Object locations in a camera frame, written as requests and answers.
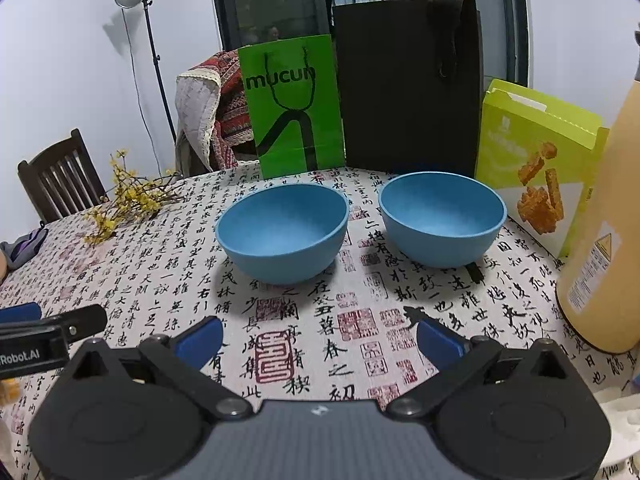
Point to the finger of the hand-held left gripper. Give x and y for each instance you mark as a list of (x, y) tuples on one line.
[(20, 315), (85, 322)]

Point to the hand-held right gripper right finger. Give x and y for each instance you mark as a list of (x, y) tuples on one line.
[(435, 341)]

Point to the grey purple cloth pouch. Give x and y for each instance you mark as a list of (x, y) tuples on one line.
[(25, 250)]

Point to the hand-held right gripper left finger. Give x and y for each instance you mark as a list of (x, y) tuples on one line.
[(202, 340)]

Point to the green paper bag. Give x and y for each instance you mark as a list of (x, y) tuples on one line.
[(325, 135)]

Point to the dark wooden chair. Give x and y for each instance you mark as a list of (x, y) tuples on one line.
[(60, 175)]

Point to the chair draped with patterned blankets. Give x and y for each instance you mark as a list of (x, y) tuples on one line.
[(187, 155)]

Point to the red patterned quilted blanket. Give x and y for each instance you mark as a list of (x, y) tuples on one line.
[(230, 110)]

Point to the yellow-green snack box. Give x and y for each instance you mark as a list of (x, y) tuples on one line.
[(530, 135)]

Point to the dark framed sliding glass door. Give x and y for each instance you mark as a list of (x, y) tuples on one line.
[(280, 0)]

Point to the blue bowl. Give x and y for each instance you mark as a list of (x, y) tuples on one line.
[(280, 235), (445, 220)]

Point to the black paper bag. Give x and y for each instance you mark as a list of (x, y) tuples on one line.
[(400, 100)]

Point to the yellow flower branches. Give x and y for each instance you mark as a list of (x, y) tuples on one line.
[(130, 200)]

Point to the yellow thermos jug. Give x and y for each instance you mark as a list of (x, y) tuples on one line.
[(610, 185)]

